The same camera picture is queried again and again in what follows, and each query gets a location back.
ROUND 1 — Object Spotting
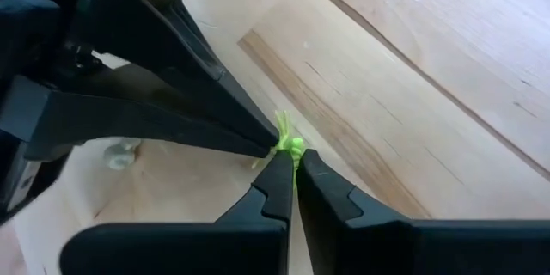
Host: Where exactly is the small grey plastic skull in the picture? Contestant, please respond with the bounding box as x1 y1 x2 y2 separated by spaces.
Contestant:
102 137 143 171

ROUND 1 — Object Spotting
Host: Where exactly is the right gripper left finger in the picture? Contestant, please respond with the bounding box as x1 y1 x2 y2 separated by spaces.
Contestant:
214 149 296 275

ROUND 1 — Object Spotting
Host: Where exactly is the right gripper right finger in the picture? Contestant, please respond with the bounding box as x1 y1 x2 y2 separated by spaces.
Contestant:
295 148 413 275

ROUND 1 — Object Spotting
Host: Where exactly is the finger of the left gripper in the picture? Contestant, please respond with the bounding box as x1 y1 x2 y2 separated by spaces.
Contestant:
37 89 277 159
75 0 280 148

